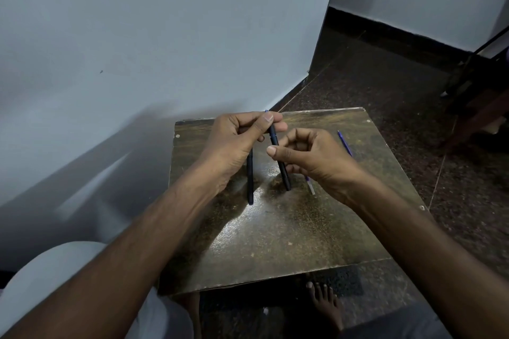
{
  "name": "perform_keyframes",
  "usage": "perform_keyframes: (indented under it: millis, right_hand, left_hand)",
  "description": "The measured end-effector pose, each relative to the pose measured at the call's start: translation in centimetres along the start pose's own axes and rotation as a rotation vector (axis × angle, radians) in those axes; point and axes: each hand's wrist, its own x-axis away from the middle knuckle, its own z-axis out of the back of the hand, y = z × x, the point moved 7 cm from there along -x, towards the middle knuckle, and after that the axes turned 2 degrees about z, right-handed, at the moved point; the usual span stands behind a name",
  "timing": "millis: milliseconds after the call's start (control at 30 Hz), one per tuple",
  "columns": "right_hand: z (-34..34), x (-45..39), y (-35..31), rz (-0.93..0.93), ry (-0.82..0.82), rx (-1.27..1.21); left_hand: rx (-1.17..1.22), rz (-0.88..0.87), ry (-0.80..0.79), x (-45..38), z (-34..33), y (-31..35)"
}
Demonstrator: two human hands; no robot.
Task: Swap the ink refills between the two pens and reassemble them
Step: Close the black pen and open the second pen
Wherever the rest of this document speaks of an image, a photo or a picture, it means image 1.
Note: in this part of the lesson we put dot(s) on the person's right hand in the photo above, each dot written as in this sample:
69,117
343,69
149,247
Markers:
326,168

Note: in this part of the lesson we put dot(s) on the person's left hand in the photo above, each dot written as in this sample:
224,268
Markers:
226,152

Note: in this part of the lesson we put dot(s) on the blue ink refill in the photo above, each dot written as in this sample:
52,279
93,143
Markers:
345,144
310,187

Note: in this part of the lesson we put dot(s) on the dark blue pen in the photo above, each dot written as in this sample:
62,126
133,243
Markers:
250,187
286,182

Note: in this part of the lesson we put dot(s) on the person's right forearm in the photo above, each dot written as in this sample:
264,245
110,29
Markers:
429,267

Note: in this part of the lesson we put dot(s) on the person's left forearm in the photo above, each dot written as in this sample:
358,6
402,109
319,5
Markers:
115,267

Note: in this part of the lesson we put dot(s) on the person's bare right foot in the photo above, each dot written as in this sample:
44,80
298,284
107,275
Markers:
326,305

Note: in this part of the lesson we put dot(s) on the person's right leg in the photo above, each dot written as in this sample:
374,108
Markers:
397,325

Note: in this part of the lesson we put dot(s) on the person's leg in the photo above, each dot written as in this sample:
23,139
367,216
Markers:
43,279
397,325

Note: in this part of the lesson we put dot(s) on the person's left leg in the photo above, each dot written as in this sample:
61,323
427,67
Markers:
43,279

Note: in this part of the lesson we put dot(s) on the small wooden table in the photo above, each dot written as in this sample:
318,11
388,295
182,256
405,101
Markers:
286,239

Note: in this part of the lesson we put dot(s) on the black floor mat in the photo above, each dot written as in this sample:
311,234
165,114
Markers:
346,281

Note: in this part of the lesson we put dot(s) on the dark wooden chair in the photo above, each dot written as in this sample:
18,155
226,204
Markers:
481,116
469,84
493,38

